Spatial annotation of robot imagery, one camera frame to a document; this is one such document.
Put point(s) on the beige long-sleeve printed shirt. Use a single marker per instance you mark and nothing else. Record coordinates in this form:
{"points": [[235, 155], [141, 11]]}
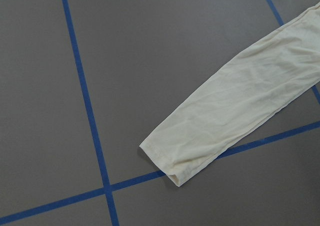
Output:
{"points": [[240, 97]]}

